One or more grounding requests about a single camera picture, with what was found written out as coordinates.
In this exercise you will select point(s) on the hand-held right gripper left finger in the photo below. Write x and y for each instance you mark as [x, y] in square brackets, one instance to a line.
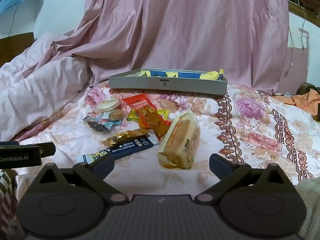
[105, 162]

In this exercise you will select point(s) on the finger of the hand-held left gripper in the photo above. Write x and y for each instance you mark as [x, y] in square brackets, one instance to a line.
[47, 150]

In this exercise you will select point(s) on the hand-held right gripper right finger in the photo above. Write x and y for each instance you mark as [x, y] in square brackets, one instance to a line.
[218, 164]

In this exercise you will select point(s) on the gold snack packet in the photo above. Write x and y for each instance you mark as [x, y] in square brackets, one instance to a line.
[122, 137]

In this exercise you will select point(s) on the navy blue stick packet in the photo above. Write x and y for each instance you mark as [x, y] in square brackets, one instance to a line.
[132, 147]

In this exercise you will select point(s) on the dark dried snack packet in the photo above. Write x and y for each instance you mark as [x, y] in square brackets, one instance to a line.
[98, 128]

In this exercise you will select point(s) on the light blue snack packet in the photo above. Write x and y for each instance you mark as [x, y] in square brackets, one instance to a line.
[114, 123]

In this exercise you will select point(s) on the bread packet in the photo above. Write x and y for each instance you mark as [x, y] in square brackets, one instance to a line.
[180, 142]

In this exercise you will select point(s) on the green label biscuit packet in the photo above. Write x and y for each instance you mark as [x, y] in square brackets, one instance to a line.
[115, 115]

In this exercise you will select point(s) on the yellow snack packet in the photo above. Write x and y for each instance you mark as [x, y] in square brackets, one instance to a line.
[132, 116]

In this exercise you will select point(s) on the rice cracker packet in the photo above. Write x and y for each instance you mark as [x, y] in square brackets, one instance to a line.
[108, 105]

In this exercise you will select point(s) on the red spicy snack packet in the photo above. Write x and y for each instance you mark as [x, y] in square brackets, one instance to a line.
[147, 117]

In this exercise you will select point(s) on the grey cardboard box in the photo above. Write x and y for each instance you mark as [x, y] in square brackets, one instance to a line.
[175, 86]

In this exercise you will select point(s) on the checkered clothing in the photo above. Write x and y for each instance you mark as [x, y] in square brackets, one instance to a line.
[7, 200]

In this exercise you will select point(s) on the floral bed sheet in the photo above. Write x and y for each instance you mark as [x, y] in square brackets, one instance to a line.
[250, 120]

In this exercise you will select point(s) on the pale pink duvet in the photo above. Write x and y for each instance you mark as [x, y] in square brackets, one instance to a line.
[45, 87]

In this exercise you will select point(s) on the colourful painted paper lining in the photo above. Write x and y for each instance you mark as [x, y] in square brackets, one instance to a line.
[186, 75]

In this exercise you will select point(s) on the beige cloth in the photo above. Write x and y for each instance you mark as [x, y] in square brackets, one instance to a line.
[308, 205]

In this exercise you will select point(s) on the orange cloth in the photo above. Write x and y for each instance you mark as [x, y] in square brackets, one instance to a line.
[305, 102]

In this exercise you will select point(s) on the wooden headboard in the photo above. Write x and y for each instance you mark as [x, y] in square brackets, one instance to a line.
[15, 47]

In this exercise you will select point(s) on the dark mesh cloth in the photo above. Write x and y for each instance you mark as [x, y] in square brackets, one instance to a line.
[306, 88]

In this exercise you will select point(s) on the pink satin sheet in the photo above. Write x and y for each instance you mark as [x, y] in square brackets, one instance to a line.
[187, 30]

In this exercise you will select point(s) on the wooden frame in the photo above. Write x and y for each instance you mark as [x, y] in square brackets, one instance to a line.
[300, 7]

